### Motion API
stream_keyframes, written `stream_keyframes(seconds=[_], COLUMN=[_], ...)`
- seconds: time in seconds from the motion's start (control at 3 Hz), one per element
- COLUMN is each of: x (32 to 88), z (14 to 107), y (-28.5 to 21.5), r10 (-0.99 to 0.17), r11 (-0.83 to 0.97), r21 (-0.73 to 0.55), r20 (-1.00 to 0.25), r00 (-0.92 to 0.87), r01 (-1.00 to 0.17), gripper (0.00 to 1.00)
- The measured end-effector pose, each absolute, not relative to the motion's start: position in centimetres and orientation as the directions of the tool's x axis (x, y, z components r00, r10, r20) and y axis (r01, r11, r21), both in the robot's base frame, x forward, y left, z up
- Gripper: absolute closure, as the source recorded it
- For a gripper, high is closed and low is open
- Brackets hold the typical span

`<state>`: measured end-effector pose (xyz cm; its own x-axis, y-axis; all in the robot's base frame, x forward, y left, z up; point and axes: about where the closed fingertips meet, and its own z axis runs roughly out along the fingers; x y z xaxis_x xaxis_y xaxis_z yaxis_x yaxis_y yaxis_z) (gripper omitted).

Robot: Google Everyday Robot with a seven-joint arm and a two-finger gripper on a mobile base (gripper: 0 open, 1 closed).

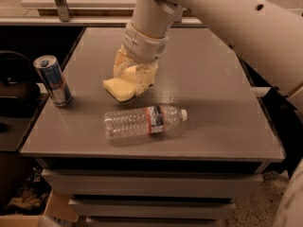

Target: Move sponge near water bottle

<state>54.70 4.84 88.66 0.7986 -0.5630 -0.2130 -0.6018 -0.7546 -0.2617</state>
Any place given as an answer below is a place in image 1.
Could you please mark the cardboard box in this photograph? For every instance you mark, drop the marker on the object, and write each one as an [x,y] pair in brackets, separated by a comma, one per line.
[57,213]

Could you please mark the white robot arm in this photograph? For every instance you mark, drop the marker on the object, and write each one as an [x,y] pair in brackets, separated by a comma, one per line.
[269,38]

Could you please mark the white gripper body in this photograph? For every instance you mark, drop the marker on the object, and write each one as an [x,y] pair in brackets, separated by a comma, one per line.
[143,49]

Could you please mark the black chair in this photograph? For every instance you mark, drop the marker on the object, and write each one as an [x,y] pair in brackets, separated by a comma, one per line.
[19,92]

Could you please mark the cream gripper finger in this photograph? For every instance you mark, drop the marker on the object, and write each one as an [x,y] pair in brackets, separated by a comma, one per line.
[141,76]
[122,61]

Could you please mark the clear plastic water bottle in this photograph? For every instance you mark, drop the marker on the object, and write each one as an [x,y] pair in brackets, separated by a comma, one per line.
[142,121]

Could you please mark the yellow sponge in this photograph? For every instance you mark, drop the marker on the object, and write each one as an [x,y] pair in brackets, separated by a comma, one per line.
[120,89]

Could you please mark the blue silver energy drink can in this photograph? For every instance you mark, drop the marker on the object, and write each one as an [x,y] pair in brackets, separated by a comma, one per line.
[51,75]

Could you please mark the grey drawer cabinet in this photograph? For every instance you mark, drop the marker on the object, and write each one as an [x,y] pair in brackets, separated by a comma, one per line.
[153,192]

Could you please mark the metal bracket left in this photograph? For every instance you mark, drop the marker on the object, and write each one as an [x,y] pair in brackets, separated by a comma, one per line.
[63,10]

